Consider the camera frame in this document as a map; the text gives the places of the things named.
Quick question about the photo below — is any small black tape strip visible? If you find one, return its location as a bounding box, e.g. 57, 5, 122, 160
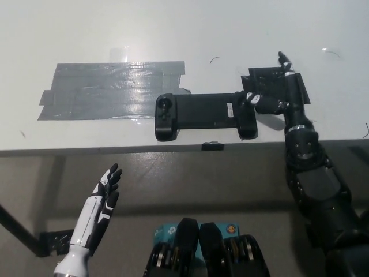
201, 141, 225, 152

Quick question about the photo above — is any black game controller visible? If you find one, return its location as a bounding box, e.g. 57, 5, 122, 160
155, 91, 258, 143

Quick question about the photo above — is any black tape patch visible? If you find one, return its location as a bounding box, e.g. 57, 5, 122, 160
240, 66, 312, 115

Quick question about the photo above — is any black taped desk foot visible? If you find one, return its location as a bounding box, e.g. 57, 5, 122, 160
34, 229, 75, 258

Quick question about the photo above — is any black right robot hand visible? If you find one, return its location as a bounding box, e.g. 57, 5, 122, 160
244, 51, 316, 134

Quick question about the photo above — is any grey duct tape patch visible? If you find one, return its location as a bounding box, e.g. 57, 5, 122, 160
36, 61, 193, 122

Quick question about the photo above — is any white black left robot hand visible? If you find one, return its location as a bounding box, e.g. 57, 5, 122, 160
70, 163, 123, 257

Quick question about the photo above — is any teal box with logo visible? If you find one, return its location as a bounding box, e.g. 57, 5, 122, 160
153, 222, 240, 265

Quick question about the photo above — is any black desk leg brace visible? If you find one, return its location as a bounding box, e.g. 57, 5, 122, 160
0, 203, 40, 258

